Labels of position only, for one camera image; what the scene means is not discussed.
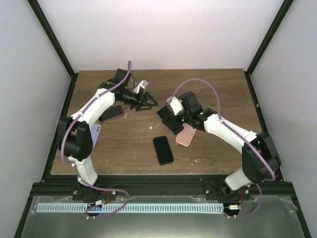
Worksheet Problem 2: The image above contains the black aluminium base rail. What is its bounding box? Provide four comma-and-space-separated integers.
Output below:
30, 175, 295, 202

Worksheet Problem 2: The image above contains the pink phone case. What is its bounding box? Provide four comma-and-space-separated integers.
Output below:
175, 123, 196, 147

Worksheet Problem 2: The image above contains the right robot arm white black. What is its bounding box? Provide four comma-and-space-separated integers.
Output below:
157, 92, 281, 200

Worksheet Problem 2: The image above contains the black phone case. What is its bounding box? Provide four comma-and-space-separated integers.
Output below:
152, 135, 174, 166

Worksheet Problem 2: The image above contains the right black frame post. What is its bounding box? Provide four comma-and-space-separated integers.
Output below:
246, 0, 295, 74

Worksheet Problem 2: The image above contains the black smartphone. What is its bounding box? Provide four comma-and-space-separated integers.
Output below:
154, 136, 173, 165

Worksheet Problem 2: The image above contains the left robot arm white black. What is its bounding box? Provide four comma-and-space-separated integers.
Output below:
57, 69, 158, 200

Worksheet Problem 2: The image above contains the dark red smartphone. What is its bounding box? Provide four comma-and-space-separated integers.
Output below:
99, 106, 123, 122

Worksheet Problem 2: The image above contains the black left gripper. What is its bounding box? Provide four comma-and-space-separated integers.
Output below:
117, 90, 157, 111

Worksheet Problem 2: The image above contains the black frame post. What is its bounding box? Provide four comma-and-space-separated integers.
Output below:
246, 0, 295, 74
26, 0, 76, 77

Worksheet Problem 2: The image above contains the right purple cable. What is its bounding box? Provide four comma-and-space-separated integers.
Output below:
170, 78, 276, 219

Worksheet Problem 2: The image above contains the white slotted cable duct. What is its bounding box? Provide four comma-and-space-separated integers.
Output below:
35, 203, 224, 214

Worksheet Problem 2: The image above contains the lavender phone case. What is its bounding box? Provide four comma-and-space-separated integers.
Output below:
91, 123, 102, 148

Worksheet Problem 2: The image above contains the blue smartphone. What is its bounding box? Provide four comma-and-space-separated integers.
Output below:
157, 106, 184, 135

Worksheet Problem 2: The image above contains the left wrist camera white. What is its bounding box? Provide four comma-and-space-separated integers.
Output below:
133, 80, 148, 94

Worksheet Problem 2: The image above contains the left black frame post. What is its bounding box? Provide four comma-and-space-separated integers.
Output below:
26, 0, 76, 77

